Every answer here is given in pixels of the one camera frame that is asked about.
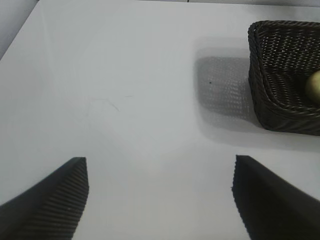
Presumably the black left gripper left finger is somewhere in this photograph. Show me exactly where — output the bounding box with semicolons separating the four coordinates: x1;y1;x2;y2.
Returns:
0;156;90;240

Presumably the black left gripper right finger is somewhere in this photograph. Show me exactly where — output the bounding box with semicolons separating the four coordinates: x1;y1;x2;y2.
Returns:
230;154;320;240

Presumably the pale yellow egg yolk pastry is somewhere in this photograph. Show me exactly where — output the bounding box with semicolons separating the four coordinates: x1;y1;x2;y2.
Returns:
304;70;320;103

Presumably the dark brown woven basket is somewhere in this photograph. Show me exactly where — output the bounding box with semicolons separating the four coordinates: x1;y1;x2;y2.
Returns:
247;20;320;137

